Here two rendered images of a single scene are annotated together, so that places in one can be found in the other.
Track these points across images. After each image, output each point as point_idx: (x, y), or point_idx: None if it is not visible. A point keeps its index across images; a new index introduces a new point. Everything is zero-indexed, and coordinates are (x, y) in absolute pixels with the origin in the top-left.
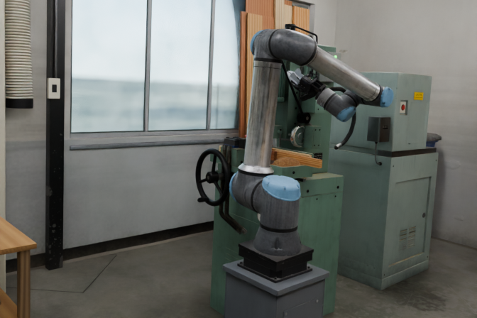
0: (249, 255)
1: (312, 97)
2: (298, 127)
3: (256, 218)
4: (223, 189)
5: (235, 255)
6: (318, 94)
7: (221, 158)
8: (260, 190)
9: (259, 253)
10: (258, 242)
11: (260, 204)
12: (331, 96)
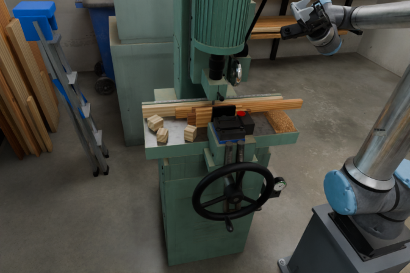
0: (383, 248)
1: (248, 21)
2: (240, 64)
3: (249, 185)
4: None
5: (211, 222)
6: (325, 33)
7: (264, 171)
8: (406, 196)
9: (396, 241)
10: (392, 234)
11: (406, 208)
12: (334, 31)
